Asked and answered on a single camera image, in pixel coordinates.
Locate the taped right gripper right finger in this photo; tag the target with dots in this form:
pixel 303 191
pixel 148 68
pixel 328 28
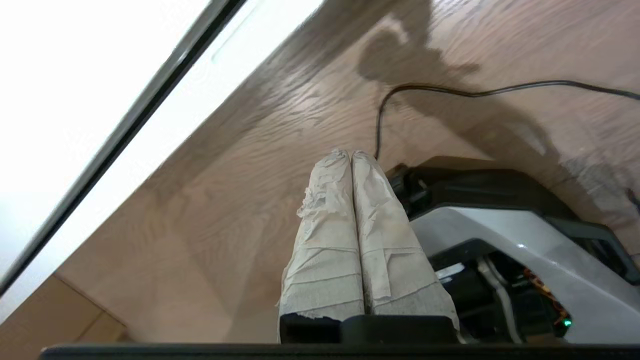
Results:
pixel 395 250

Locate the glossy white cabinet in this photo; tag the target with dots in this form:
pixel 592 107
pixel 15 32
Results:
pixel 75 100

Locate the glossy white drawer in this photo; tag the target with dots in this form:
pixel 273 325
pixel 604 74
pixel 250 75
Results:
pixel 175 125

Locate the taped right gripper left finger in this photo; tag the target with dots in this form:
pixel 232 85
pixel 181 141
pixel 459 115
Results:
pixel 325 250

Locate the grey black robot base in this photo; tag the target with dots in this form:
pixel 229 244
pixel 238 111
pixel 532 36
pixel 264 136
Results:
pixel 500 235

